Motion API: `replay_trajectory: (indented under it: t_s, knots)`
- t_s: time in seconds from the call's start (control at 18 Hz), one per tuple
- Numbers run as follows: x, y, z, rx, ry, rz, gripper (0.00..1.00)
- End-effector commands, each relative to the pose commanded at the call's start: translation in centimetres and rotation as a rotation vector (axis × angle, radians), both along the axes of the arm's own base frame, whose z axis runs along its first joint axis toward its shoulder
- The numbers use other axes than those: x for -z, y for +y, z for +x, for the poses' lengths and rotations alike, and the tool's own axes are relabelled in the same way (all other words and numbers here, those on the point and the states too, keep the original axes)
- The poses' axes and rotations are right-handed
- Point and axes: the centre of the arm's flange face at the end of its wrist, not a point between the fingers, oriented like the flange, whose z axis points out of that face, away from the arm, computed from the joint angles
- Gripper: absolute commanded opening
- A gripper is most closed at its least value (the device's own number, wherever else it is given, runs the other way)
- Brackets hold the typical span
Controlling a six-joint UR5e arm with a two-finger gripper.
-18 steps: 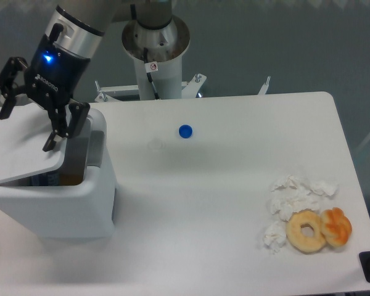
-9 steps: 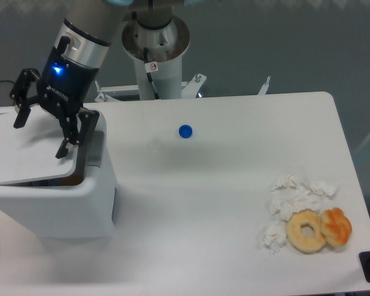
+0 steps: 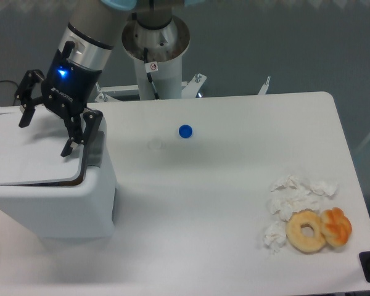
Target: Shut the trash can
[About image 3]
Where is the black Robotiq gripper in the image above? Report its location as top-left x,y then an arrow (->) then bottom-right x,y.
14,50 -> 103,157

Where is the white trash can lid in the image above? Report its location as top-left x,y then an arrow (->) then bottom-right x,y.
0,106 -> 83,185

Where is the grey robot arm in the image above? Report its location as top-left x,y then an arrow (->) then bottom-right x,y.
15,1 -> 192,157

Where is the white trash can body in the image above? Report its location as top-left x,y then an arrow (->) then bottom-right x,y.
0,122 -> 117,238

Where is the clear plastic cap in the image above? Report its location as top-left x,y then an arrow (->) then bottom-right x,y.
147,138 -> 165,150

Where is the blue bottle cap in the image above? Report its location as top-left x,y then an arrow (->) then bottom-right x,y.
178,125 -> 193,139

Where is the large crumpled white tissue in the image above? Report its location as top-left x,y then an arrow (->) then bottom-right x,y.
268,175 -> 339,221

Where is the small crumpled white tissue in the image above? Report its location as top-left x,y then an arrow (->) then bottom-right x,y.
263,221 -> 287,255

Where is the orange glazed pastry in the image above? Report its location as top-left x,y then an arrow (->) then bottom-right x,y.
320,207 -> 352,247

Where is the black floor cable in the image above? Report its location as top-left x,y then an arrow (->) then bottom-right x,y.
0,80 -> 20,99

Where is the white table bracket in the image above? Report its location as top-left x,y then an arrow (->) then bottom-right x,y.
258,76 -> 271,95

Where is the ring donut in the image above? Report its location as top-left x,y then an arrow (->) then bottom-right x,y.
286,210 -> 326,253

